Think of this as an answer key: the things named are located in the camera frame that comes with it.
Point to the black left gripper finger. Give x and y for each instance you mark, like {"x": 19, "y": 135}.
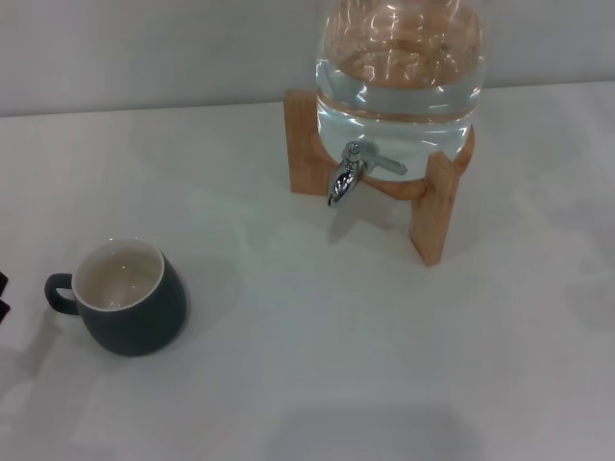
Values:
{"x": 4, "y": 314}
{"x": 3, "y": 283}

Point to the dark ceramic mug white inside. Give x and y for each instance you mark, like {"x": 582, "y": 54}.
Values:
{"x": 144, "y": 317}

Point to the chrome faucet with lever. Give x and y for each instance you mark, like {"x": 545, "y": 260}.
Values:
{"x": 343, "y": 182}

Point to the wooden dispenser stand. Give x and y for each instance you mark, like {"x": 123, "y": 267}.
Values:
{"x": 300, "y": 144}

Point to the glass water dispenser jar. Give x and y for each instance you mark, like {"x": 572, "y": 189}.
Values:
{"x": 399, "y": 110}

